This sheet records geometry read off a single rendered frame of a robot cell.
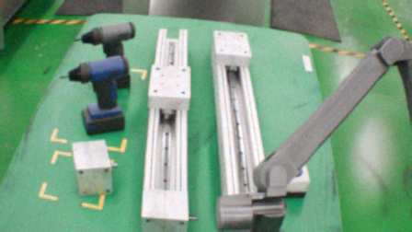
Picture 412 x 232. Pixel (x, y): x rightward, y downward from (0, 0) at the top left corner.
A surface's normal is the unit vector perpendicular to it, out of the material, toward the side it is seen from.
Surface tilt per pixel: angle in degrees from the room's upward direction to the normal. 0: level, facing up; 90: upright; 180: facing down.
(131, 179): 0
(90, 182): 90
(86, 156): 0
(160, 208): 0
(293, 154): 44
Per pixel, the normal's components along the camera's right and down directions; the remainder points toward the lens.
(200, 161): 0.10, -0.80
